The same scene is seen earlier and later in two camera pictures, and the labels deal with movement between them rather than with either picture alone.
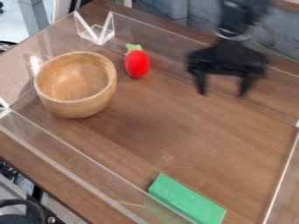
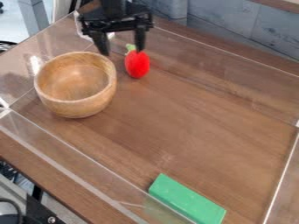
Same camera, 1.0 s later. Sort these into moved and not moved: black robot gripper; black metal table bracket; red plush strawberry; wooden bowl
Moved: black robot gripper
Not moved: red plush strawberry; black metal table bracket; wooden bowl
